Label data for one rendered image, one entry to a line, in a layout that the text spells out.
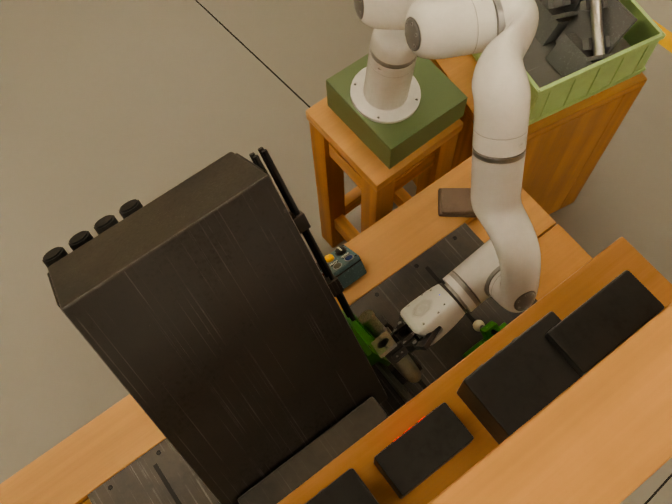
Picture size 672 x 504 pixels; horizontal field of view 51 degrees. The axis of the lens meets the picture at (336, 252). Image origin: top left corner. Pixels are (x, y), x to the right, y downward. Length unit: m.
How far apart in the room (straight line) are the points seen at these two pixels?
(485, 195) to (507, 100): 0.18
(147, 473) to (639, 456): 1.25
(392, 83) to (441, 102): 0.20
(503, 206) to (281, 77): 2.07
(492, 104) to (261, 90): 2.10
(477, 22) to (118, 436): 1.17
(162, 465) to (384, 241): 0.75
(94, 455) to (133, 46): 2.16
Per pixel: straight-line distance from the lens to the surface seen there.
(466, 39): 1.26
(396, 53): 1.73
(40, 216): 3.11
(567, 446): 0.61
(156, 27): 3.50
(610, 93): 2.27
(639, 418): 0.64
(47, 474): 1.78
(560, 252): 1.87
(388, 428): 1.00
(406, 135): 1.88
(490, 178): 1.23
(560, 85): 2.05
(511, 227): 1.27
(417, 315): 1.36
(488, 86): 1.17
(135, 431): 1.72
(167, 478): 1.69
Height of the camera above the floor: 2.53
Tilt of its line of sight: 66 degrees down
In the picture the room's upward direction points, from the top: 4 degrees counter-clockwise
